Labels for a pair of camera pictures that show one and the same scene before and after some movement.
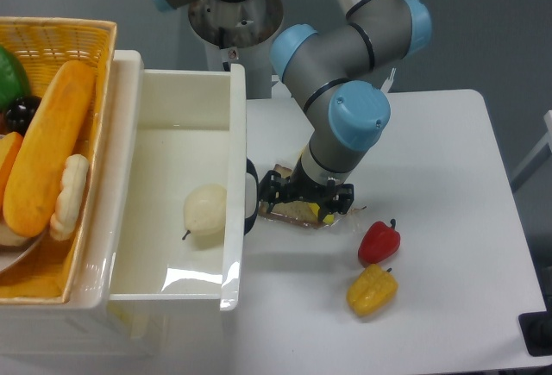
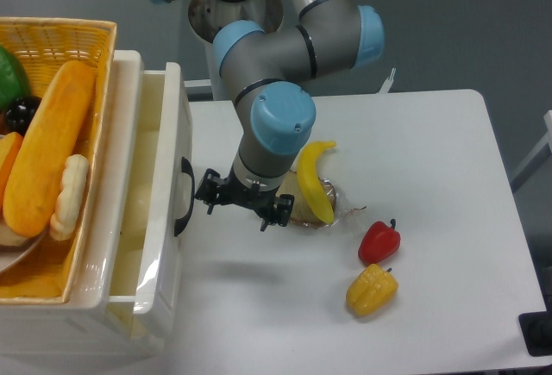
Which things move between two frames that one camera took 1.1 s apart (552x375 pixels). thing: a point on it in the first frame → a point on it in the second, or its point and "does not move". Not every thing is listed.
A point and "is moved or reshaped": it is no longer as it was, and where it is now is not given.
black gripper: [274, 188] → [215, 189]
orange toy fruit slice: [9, 145] does not move
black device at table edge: [536, 330] does not move
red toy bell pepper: [379, 241] does not move
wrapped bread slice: [297, 212] does not move
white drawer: [180, 194] is moved or reshaped
